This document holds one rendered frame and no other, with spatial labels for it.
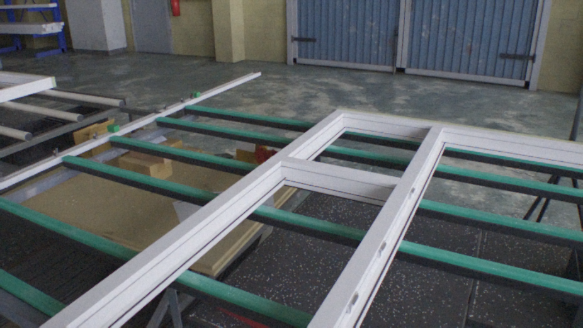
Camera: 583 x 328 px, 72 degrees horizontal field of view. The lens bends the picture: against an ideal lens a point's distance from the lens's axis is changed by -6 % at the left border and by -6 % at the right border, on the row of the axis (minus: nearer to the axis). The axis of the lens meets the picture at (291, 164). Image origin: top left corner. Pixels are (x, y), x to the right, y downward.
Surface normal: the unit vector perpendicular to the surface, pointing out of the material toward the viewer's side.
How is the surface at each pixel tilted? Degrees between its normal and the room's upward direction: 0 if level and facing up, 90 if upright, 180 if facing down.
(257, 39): 90
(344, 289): 0
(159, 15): 90
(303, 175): 90
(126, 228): 0
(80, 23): 90
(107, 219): 0
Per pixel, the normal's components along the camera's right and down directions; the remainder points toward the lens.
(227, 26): -0.46, 0.37
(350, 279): -0.01, -0.91
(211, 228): 0.89, 0.18
